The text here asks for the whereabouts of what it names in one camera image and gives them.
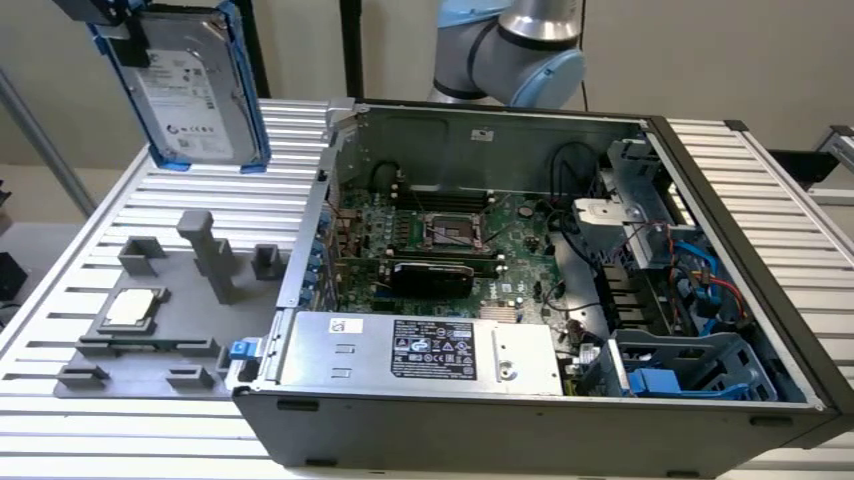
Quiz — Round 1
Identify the blue disk carrier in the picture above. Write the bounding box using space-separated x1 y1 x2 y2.
626 368 683 397

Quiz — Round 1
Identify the CPU socket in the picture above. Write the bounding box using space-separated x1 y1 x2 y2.
416 212 485 251

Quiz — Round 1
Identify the black looped wire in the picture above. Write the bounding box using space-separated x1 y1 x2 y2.
550 142 602 201
369 159 401 192

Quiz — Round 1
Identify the black stand pole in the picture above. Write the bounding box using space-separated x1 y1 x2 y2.
337 0 365 100
232 0 272 99

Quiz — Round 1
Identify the grey disk bay cage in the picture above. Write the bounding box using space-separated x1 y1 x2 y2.
596 328 782 401

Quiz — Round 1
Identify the black fan shroud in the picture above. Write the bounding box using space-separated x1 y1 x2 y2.
592 264 682 334

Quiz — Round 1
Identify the open black PC case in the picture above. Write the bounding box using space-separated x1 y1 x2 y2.
229 97 842 479

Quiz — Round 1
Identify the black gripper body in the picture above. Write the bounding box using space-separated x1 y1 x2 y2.
52 0 128 25

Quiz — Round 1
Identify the hard disk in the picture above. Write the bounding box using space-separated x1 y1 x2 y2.
85 0 272 175

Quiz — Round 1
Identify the red wire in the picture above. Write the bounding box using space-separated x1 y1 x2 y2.
692 272 746 326

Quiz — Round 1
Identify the blue wire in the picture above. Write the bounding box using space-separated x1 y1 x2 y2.
672 239 722 301

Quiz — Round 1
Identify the black graphics card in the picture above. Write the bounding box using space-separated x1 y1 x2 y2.
379 257 501 304

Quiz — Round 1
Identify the grey parts rack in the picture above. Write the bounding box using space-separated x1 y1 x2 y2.
56 209 292 399

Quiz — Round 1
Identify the green motherboard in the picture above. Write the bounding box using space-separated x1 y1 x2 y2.
325 189 568 326

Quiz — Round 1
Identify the aluminium frame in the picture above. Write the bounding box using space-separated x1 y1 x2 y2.
810 124 854 206

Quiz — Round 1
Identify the silver CPU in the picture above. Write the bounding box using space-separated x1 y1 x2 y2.
105 287 168 326

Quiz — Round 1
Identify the silver drive cage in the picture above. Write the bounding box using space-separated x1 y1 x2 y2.
572 139 699 269

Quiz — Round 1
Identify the black block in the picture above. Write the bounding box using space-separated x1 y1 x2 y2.
766 149 839 189

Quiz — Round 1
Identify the silver power supply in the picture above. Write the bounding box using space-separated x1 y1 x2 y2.
276 310 566 396

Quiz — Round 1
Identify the black box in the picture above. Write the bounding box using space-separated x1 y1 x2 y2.
0 252 29 301

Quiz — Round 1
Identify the grey metal pole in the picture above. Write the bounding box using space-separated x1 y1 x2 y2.
0 64 98 219

